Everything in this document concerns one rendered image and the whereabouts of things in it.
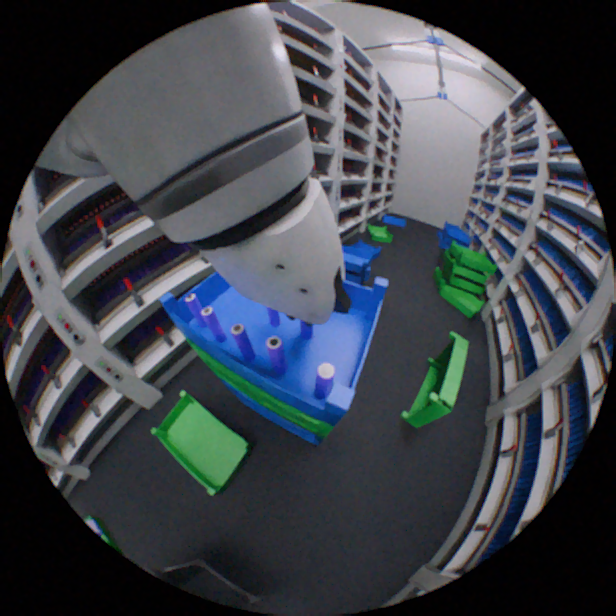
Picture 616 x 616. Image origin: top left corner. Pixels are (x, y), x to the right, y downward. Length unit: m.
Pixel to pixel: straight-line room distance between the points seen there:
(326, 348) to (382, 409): 0.47
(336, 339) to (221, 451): 0.54
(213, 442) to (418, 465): 0.67
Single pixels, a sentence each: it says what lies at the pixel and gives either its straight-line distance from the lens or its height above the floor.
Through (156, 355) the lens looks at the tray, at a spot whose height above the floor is 0.16.
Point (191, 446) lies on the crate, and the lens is 0.73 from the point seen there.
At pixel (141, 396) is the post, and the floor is 0.08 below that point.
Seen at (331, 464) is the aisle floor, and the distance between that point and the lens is 0.63.
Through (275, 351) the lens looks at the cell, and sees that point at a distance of 0.19.
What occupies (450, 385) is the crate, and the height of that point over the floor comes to 0.20.
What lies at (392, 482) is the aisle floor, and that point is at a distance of 0.69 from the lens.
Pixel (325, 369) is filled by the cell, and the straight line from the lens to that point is 0.17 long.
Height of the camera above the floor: 0.62
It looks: 44 degrees down
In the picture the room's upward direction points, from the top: straight up
